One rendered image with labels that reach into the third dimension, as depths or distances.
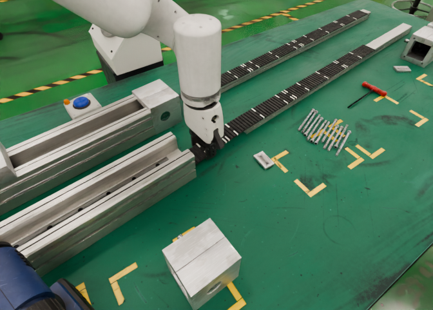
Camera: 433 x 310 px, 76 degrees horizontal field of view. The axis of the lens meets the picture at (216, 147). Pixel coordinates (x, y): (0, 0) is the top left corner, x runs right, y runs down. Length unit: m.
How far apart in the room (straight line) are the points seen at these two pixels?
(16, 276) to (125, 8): 0.37
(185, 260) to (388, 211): 0.47
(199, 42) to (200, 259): 0.36
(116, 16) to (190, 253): 0.38
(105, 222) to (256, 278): 0.31
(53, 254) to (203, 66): 0.44
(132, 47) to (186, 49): 0.55
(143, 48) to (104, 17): 0.61
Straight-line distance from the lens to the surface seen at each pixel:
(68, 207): 0.65
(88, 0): 0.45
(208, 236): 0.50
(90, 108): 0.84
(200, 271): 0.48
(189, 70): 0.52
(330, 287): 0.61
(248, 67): 0.99
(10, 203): 0.77
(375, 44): 1.29
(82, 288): 0.63
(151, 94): 0.78
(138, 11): 0.46
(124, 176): 0.65
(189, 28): 0.50
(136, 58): 1.06
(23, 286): 0.42
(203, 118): 0.59
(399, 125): 0.96
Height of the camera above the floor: 1.33
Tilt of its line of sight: 48 degrees down
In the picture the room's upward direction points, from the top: straight up
